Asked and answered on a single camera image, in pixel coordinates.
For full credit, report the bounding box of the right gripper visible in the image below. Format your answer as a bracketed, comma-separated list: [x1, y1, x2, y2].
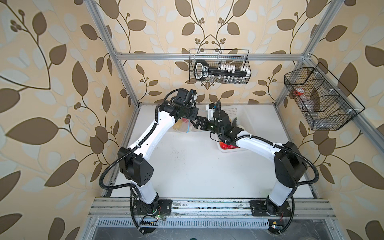
[190, 116, 223, 137]

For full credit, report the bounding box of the yellow potato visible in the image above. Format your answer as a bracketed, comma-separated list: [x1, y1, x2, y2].
[179, 119, 190, 132]

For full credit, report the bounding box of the clear zip top bag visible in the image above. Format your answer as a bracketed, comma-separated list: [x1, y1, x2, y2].
[173, 118, 194, 133]

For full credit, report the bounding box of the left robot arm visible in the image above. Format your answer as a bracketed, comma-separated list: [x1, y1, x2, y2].
[99, 88, 199, 205]

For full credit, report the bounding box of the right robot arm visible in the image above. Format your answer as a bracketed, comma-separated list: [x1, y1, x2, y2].
[194, 102, 320, 207]

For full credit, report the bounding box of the red apple middle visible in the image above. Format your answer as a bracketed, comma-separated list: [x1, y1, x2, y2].
[219, 142, 238, 150]

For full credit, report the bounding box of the white plastic basket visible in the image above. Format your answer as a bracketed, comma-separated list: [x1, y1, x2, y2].
[206, 105, 261, 153]

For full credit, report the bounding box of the black tool in basket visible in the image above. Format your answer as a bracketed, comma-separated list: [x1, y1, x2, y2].
[192, 60, 252, 81]

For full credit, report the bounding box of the red white item in basket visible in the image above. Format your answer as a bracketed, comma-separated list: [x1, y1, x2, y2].
[293, 88, 305, 97]

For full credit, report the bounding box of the back wire basket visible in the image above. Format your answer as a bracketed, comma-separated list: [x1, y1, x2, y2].
[189, 48, 252, 85]

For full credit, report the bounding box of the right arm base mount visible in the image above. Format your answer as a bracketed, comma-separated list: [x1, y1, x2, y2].
[249, 200, 292, 217]

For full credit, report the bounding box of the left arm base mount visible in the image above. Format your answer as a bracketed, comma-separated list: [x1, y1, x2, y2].
[132, 199, 173, 217]

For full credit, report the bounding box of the side wire basket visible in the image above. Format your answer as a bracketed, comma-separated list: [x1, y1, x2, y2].
[284, 62, 366, 131]

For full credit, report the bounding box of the aluminium front rail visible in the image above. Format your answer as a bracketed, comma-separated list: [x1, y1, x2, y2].
[88, 198, 337, 220]

